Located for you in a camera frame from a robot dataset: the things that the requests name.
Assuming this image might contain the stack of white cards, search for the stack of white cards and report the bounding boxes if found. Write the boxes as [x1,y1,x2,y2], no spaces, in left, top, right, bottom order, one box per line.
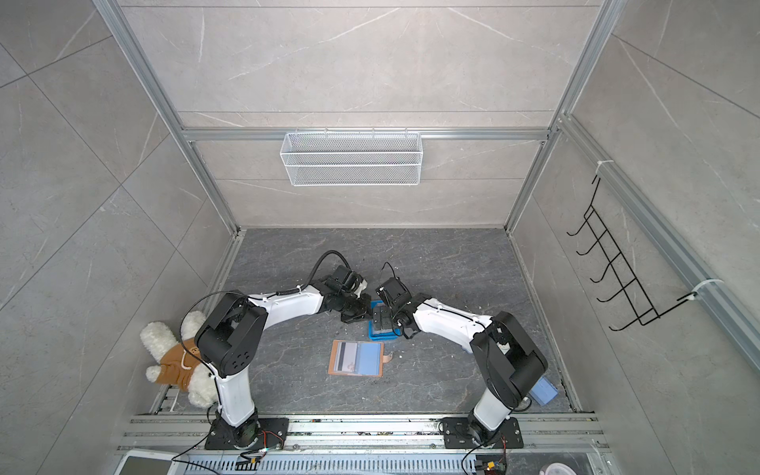
[372,305,394,334]

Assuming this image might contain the blue plastic card tray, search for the blue plastic card tray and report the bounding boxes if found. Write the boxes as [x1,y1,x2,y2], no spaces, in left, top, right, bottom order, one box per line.
[368,301,399,342]

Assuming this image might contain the pink VIP card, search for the pink VIP card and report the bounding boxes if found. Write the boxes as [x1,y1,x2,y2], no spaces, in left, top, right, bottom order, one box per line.
[334,342,359,374]

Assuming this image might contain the tan leather card holder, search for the tan leather card holder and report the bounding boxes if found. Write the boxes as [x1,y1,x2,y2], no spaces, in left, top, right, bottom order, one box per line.
[328,340,393,377]

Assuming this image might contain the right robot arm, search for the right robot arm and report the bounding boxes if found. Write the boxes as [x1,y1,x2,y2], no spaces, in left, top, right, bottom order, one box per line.
[376,277,548,441]

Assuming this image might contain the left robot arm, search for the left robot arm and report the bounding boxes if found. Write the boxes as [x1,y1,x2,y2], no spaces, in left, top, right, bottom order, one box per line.
[194,265,371,429]

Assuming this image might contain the white teddy bear brown shirt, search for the white teddy bear brown shirt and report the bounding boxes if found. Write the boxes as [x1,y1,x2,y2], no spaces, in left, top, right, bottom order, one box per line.
[140,310,219,409]

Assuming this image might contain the blue cloth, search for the blue cloth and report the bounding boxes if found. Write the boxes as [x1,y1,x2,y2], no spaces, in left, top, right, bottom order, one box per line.
[528,376,559,406]

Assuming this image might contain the white tablet device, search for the white tablet device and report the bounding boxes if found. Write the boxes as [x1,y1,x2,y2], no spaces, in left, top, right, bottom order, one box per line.
[114,449,179,475]

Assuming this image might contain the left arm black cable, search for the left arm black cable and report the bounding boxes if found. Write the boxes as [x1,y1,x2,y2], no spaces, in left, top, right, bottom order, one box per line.
[302,249,352,292]

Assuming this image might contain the white wire mesh basket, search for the white wire mesh basket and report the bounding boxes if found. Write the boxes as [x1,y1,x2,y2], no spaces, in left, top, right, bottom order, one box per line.
[280,132,424,187]

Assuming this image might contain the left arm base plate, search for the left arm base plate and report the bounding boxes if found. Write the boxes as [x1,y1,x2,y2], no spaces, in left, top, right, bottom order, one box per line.
[204,418,290,451]

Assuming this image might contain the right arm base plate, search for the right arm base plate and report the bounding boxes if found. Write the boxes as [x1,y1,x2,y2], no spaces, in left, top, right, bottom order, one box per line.
[439,418,524,449]

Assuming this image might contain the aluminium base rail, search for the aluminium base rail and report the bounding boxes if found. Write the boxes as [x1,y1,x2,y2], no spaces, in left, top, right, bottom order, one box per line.
[117,414,610,453]

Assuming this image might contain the black wire hook rack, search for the black wire hook rack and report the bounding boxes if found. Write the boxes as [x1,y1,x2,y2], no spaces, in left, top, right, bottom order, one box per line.
[565,175,699,333]

